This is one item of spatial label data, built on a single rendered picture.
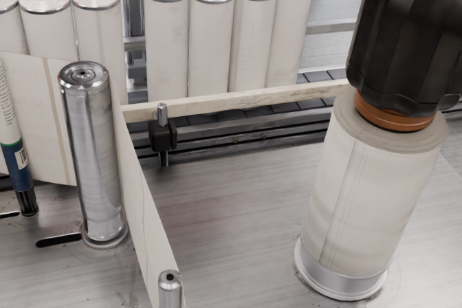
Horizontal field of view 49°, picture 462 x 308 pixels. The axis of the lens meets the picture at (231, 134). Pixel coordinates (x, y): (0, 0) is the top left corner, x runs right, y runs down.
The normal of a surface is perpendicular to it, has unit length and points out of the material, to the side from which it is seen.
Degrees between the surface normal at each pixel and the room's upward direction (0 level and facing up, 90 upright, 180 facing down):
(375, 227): 90
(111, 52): 90
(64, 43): 90
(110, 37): 90
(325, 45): 0
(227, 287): 0
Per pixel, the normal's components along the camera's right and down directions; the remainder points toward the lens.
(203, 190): 0.07, -0.77
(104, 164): 0.58, 0.55
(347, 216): -0.54, 0.51
